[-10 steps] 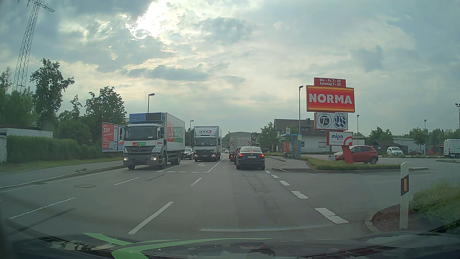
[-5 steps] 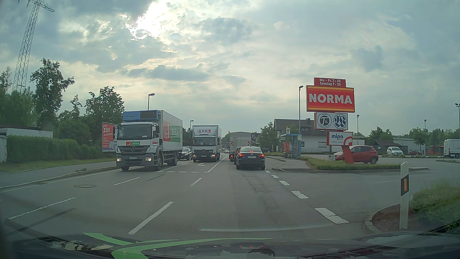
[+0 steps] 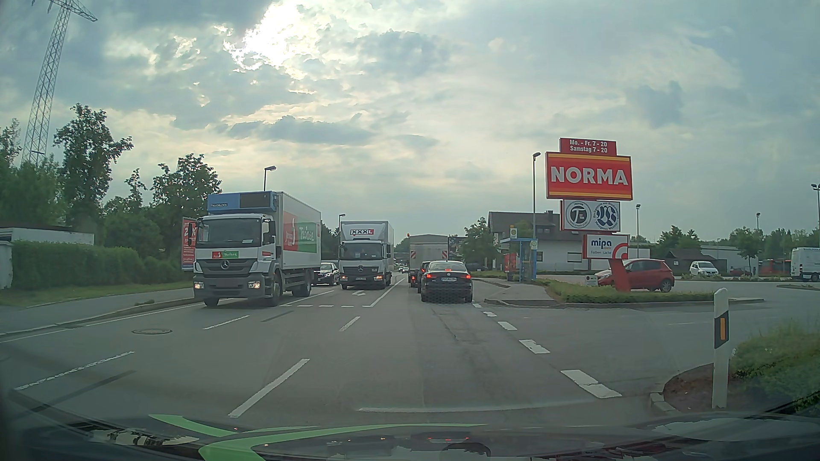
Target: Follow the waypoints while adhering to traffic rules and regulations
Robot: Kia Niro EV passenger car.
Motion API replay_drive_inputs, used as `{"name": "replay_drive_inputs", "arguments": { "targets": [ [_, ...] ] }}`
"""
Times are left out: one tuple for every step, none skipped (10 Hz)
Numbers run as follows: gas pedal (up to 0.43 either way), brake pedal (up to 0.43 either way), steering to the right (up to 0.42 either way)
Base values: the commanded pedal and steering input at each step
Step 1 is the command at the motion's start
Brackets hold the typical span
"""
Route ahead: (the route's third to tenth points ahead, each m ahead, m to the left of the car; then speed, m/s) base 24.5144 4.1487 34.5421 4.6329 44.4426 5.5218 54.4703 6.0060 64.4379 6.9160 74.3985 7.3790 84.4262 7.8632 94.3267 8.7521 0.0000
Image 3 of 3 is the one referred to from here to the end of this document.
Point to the grey asphalt road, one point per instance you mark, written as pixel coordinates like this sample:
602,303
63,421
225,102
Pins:
397,358

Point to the lattice pylon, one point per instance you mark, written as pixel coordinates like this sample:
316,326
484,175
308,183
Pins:
45,83

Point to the grey pavement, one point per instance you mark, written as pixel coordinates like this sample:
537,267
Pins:
70,307

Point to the white lorry with grey box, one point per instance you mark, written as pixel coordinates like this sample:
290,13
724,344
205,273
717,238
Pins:
366,255

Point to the tall red store sign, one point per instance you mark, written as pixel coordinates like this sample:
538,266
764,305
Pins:
589,177

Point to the white van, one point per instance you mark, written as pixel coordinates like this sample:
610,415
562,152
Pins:
806,264

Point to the white car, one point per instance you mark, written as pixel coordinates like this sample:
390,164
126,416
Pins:
703,269

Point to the car's own bonnet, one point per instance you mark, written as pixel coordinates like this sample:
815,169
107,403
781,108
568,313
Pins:
410,442

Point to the dark saloon car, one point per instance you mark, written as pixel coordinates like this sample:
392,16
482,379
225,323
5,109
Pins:
446,280

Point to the blue bus shelter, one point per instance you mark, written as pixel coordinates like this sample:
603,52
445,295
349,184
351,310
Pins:
522,256

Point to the green hedge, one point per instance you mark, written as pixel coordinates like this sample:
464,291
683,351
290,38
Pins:
83,264

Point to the white building with dark roof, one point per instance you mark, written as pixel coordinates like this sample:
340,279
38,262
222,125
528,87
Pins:
551,246

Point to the lorry with striped rear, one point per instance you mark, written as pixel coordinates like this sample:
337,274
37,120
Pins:
426,251

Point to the tree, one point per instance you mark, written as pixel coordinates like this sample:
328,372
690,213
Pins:
478,243

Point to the red car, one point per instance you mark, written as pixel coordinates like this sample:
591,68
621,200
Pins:
644,274

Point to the grass verge with soil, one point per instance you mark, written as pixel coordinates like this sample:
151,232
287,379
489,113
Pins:
769,368

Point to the white black marker post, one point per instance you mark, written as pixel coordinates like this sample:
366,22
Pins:
721,358

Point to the red billboard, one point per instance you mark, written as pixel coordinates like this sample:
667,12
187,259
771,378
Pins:
187,243

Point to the row of trees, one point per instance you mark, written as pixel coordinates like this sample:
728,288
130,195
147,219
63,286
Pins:
749,242
89,192

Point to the white low building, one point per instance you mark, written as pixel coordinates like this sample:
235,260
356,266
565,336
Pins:
38,235

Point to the low grey building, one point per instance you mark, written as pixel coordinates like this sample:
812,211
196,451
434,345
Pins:
698,256

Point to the kerbed grass island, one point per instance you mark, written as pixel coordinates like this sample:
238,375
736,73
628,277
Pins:
615,294

